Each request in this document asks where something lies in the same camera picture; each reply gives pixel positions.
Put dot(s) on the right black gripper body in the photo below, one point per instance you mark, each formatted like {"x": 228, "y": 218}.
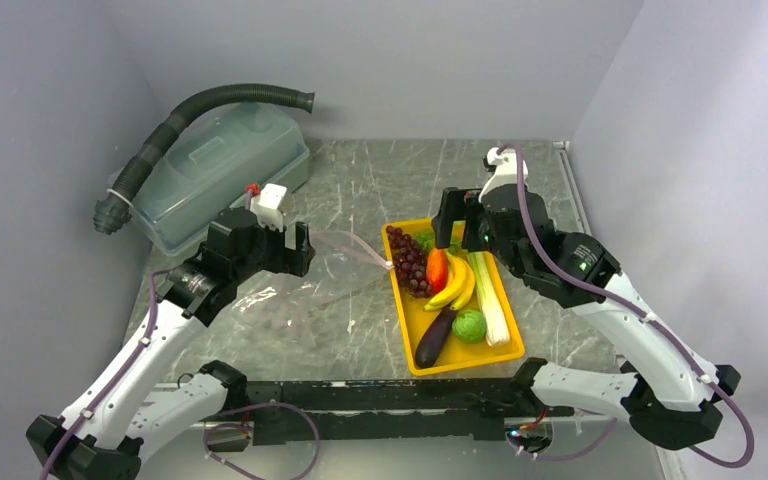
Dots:
{"x": 503, "y": 250}

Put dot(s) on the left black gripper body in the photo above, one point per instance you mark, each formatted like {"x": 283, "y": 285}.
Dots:
{"x": 268, "y": 254}

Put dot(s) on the clear pink zip top bag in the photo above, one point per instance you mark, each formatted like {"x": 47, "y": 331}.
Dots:
{"x": 282, "y": 305}

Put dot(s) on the green white celery stalk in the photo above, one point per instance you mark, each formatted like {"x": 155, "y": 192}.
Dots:
{"x": 497, "y": 332}

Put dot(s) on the yellow plastic tray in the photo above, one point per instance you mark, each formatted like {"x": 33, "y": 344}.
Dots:
{"x": 414, "y": 321}

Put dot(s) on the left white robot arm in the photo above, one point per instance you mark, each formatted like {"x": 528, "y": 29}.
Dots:
{"x": 109, "y": 432}

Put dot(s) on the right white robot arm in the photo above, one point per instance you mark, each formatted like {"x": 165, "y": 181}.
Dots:
{"x": 667, "y": 393}

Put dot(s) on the orange red mango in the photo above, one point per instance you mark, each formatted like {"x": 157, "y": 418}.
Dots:
{"x": 436, "y": 271}

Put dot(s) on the yellow banana bunch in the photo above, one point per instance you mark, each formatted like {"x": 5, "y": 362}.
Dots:
{"x": 459, "y": 288}

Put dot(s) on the purple grape bunch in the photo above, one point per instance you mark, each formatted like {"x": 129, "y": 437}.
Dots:
{"x": 410, "y": 262}

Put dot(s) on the clear lidded storage box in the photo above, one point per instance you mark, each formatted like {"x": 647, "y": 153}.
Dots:
{"x": 208, "y": 169}

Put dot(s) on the purple eggplant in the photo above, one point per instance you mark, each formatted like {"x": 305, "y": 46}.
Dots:
{"x": 431, "y": 344}

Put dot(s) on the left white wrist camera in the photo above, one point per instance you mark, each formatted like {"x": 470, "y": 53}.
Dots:
{"x": 268, "y": 204}

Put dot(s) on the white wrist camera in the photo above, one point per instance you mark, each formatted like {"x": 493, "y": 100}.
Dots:
{"x": 506, "y": 165}
{"x": 268, "y": 204}

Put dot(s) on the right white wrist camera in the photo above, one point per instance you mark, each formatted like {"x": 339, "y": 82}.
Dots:
{"x": 506, "y": 165}

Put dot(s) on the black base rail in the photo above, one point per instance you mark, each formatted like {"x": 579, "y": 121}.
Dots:
{"x": 287, "y": 411}

